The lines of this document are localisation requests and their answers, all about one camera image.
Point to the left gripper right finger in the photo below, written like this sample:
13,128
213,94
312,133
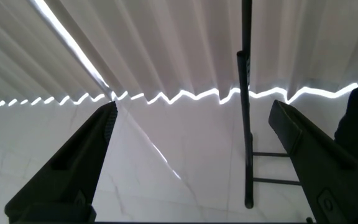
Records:
331,174

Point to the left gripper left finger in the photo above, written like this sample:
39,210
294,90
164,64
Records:
64,174

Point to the black clothes rack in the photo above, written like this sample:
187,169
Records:
245,109

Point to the white curtain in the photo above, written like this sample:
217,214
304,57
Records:
166,37

